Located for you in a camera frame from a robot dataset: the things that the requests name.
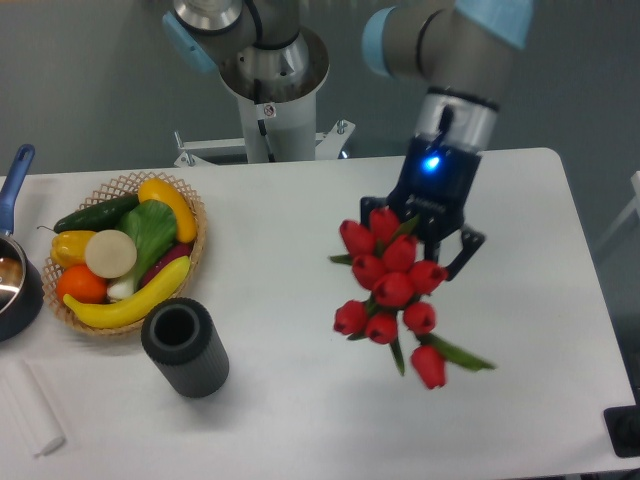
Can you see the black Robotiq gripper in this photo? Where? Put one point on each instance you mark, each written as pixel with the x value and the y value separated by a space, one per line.
pixel 434 184

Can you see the red tulip bouquet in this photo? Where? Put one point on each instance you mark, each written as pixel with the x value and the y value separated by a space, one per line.
pixel 385 264

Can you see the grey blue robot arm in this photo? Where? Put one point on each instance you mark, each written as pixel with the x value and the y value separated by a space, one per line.
pixel 274 66

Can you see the purple eggplant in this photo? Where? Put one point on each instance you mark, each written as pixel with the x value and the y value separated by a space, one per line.
pixel 176 251

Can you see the dark grey ribbed vase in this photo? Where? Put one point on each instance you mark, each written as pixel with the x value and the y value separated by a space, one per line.
pixel 180 338

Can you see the green leafy cabbage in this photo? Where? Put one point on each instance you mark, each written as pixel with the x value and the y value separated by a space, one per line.
pixel 152 227

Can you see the yellow squash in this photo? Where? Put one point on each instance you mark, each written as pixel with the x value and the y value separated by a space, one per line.
pixel 164 192

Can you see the woven wicker basket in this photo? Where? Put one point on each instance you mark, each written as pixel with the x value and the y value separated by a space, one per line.
pixel 118 187

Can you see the black device at edge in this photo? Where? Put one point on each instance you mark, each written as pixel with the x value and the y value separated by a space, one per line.
pixel 623 428

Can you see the yellow banana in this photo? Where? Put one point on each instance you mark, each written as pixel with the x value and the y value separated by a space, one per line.
pixel 136 306

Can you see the beige round onion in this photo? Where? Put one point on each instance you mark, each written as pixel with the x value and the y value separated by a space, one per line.
pixel 110 254

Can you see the green cucumber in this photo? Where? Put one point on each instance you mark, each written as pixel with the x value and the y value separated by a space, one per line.
pixel 97 217

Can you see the orange fruit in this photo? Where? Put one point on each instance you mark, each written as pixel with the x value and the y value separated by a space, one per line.
pixel 82 284

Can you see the yellow bell pepper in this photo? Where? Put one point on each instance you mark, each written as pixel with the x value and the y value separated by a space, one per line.
pixel 68 248

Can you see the white folded cloth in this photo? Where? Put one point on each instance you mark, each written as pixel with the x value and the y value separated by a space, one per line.
pixel 31 410

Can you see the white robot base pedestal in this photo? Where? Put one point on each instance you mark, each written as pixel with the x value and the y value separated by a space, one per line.
pixel 271 132

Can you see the white frame at right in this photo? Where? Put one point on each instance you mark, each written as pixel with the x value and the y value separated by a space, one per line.
pixel 621 227

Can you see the blue handled dark saucepan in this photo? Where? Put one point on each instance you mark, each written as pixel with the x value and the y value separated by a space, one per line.
pixel 21 285

